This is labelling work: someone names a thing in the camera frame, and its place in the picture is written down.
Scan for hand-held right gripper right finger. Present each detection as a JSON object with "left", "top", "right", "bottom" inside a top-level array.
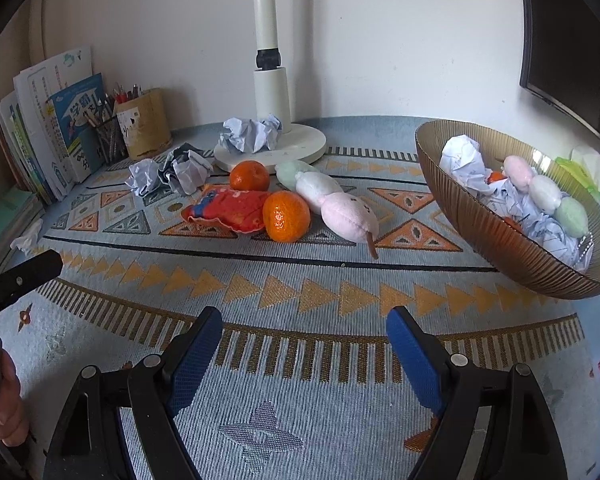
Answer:
[{"left": 386, "top": 306, "right": 568, "bottom": 480}]

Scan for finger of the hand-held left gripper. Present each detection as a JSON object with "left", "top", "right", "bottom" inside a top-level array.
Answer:
[{"left": 0, "top": 250, "right": 64, "bottom": 333}]

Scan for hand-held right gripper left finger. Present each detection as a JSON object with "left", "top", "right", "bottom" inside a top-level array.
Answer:
[{"left": 44, "top": 306, "right": 224, "bottom": 480}]

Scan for amber ribbed glass bowl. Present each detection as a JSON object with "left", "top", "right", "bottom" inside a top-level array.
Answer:
[{"left": 414, "top": 120, "right": 600, "bottom": 301}]

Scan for plush dango skewer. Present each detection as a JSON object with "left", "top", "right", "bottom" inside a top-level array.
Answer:
[{"left": 274, "top": 159, "right": 381, "bottom": 260}]

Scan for pile of paper balls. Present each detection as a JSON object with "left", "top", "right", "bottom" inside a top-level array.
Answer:
[{"left": 125, "top": 114, "right": 284, "bottom": 197}]

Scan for plush dango skewer pearl chain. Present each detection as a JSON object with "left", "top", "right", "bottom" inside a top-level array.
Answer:
[{"left": 502, "top": 155, "right": 595, "bottom": 262}]

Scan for person's left hand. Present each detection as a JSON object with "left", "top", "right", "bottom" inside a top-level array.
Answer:
[{"left": 0, "top": 355, "right": 31, "bottom": 446}]

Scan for small crumpled white tissue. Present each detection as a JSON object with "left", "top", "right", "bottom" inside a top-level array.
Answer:
[{"left": 10, "top": 219, "right": 45, "bottom": 256}]

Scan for stack of green books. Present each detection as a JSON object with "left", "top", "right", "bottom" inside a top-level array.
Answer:
[{"left": 0, "top": 185, "right": 46, "bottom": 281}]

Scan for patterned woven table mat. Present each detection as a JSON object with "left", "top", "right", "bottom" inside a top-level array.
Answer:
[{"left": 0, "top": 115, "right": 596, "bottom": 480}]

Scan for row of standing books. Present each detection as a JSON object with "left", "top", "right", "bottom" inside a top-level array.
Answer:
[{"left": 0, "top": 46, "right": 106, "bottom": 206}]

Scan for black mesh pencil cup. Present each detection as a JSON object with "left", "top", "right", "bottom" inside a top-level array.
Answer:
[{"left": 94, "top": 116, "right": 129, "bottom": 165}]

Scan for bunch of pencils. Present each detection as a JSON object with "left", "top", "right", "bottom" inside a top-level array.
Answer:
[{"left": 82, "top": 94, "right": 119, "bottom": 130}]

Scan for tan pen holder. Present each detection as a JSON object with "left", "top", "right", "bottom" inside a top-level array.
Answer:
[{"left": 115, "top": 87, "right": 174, "bottom": 159}]

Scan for bunch of pens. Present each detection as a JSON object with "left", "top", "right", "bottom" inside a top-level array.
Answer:
[{"left": 113, "top": 82, "right": 144, "bottom": 105}]

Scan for green tissue pack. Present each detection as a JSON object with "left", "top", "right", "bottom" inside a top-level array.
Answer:
[{"left": 555, "top": 145, "right": 600, "bottom": 194}]

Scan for white desk lamp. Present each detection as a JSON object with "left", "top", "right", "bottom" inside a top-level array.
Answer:
[{"left": 213, "top": 0, "right": 328, "bottom": 174}]

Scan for black wall television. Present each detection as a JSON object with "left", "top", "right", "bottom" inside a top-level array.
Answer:
[{"left": 517, "top": 0, "right": 600, "bottom": 149}]

